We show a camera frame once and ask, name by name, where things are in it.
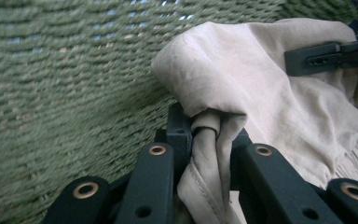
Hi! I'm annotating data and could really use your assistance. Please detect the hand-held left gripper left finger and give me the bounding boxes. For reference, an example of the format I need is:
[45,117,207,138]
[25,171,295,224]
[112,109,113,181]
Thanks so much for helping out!
[166,102,194,175]

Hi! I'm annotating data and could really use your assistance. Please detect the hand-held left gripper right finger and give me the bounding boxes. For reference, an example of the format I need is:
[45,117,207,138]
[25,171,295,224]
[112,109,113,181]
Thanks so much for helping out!
[229,129,253,190]

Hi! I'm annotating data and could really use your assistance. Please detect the khaki pants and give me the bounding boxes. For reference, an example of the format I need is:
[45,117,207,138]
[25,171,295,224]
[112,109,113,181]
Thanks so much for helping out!
[150,17,358,224]

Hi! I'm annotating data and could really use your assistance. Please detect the green woven basket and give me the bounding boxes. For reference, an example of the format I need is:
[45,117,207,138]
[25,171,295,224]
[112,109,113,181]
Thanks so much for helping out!
[0,0,358,224]

